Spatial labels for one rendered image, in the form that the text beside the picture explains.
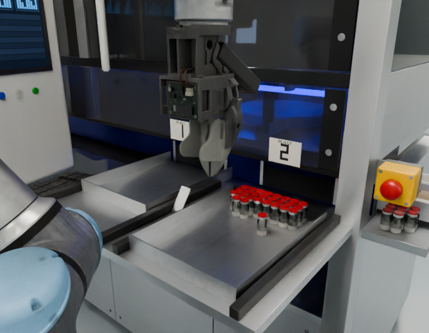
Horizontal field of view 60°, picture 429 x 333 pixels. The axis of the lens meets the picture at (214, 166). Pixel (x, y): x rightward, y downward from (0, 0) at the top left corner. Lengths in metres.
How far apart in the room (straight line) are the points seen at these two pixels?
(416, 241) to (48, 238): 0.70
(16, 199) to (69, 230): 0.08
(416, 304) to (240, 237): 1.57
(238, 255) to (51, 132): 0.92
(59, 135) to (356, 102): 1.04
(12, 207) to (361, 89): 0.65
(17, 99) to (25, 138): 0.13
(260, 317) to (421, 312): 1.66
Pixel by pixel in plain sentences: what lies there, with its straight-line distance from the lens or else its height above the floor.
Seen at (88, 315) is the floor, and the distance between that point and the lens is 2.05.
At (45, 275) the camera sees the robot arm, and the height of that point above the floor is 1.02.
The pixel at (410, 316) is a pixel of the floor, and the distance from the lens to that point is 2.17.
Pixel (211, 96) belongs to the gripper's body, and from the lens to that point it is 0.49.
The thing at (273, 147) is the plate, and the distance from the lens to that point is 0.92.
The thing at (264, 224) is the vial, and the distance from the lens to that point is 0.80.
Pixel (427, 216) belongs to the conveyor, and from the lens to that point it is 0.97.
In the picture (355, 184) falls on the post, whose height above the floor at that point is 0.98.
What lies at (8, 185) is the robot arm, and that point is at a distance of 0.60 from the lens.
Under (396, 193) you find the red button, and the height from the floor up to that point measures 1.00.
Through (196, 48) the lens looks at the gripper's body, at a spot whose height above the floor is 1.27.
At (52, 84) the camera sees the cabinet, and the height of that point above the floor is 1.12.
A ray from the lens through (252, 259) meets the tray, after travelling 0.74.
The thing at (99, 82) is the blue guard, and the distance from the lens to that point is 1.37.
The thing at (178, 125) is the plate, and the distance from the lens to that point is 1.11.
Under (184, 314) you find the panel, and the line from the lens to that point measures 1.43.
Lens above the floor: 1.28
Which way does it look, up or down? 19 degrees down
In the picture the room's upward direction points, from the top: straight up
